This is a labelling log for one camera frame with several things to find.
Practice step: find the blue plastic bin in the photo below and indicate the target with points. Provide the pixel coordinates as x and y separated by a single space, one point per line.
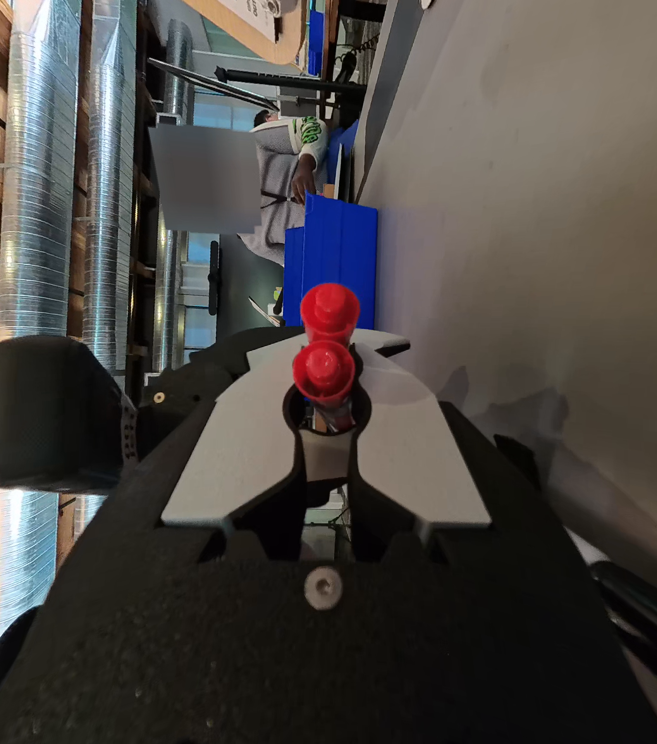
340 256

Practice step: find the wide silver ventilation duct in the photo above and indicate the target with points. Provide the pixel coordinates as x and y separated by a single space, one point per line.
38 174

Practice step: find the narrow silver ventilation duct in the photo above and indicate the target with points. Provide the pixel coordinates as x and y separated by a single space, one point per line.
180 70

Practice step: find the cardboard box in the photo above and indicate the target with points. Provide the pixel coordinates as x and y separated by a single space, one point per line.
235 17

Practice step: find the black metal bar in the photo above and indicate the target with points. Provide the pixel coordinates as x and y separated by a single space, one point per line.
282 75

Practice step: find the red marker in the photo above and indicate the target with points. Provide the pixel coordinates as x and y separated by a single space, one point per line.
322 372
328 317

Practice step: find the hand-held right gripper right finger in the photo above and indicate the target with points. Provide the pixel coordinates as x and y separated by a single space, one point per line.
415 459

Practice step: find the blue crate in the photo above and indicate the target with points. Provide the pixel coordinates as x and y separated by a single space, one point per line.
317 40

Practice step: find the blue flat panels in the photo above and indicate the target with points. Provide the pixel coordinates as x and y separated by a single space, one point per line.
343 157

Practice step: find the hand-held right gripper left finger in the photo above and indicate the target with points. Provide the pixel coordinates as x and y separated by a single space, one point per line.
229 453

